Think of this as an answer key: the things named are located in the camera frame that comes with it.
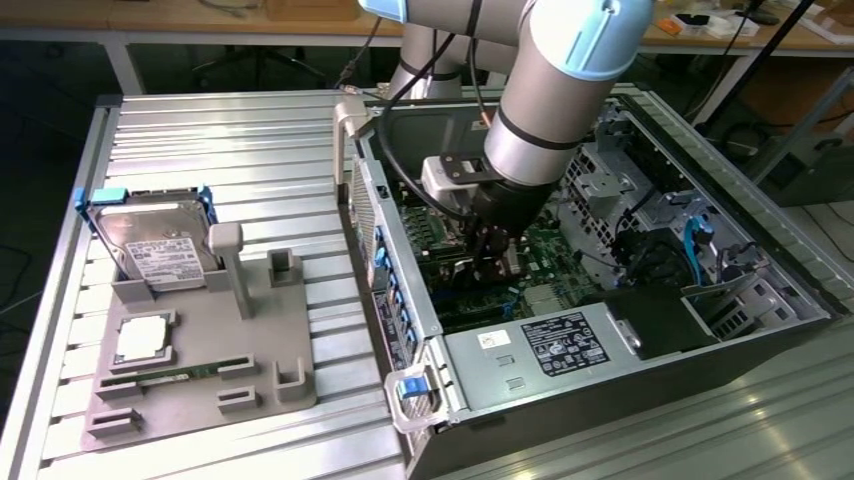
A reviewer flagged blue wire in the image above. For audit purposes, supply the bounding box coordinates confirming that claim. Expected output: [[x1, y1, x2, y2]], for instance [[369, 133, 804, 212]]
[[677, 213, 717, 289]]

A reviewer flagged dark grey box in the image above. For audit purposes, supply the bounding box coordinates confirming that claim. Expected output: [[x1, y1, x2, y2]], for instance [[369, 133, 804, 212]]
[[765, 137, 854, 207]]

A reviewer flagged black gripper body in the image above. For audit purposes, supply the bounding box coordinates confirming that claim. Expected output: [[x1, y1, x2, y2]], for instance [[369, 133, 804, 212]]
[[464, 180, 556, 237]]

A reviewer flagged black expansion slot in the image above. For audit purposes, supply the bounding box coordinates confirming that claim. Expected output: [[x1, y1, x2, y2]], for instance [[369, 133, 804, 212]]
[[436, 299, 502, 324]]

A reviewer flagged silver chipset heat sink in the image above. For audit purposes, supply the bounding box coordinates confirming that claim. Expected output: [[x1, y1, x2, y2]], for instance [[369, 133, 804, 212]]
[[521, 286, 566, 311]]

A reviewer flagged green motherboard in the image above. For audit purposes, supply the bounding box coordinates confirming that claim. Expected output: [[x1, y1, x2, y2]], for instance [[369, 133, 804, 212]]
[[392, 174, 601, 334]]

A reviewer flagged hard disk with blue bracket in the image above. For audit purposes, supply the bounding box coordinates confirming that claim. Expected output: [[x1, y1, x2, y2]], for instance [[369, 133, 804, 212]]
[[73, 185, 218, 294]]

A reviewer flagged black plastic shroud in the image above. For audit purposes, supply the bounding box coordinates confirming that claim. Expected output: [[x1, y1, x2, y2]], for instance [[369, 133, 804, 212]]
[[578, 288, 723, 361]]

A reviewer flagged grey parts rack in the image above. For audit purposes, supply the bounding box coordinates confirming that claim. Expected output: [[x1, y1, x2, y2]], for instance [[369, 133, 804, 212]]
[[78, 223, 321, 454]]

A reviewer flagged metal disk bay cage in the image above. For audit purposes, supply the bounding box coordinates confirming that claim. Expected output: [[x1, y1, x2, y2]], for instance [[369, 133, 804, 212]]
[[558, 142, 665, 251]]

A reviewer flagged silver CPU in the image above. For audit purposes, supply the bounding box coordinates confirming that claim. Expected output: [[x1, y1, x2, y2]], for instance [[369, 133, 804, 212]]
[[111, 316, 173, 365]]

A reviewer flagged black cable with metal plug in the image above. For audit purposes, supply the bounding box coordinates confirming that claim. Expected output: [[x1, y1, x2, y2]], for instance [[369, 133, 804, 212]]
[[337, 19, 386, 95]]

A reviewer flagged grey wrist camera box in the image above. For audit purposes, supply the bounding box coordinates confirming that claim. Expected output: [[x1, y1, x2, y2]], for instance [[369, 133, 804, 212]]
[[418, 154, 498, 207]]

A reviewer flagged white and black box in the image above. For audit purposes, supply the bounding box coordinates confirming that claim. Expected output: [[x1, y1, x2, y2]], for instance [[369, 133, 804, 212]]
[[669, 12, 759, 39]]

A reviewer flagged black slanted pole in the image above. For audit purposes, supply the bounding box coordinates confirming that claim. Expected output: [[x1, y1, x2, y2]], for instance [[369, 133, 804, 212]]
[[689, 0, 823, 126]]

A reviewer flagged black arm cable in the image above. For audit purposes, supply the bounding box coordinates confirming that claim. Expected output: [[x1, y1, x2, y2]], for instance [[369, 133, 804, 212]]
[[372, 29, 481, 221]]

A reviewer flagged grey power supply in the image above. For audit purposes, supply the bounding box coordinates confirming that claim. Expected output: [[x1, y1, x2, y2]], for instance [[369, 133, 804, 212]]
[[438, 305, 645, 416]]

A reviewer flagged green RAM stick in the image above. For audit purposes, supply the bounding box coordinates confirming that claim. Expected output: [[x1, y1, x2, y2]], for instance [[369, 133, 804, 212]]
[[99, 356, 246, 390]]

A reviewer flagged open black PC case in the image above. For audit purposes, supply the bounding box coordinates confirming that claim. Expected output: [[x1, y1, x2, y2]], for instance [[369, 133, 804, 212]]
[[330, 92, 849, 480]]

